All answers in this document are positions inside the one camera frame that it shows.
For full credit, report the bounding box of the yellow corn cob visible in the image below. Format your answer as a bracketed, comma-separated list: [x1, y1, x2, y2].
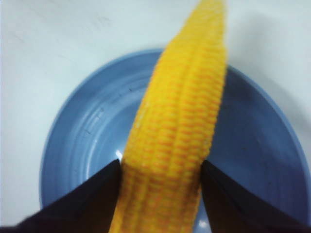
[110, 0, 226, 233]

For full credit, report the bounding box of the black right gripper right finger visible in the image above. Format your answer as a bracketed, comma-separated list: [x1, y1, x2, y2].
[201, 160, 311, 233]

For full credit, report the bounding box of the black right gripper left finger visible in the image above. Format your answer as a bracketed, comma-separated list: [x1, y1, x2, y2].
[14, 159, 122, 233]

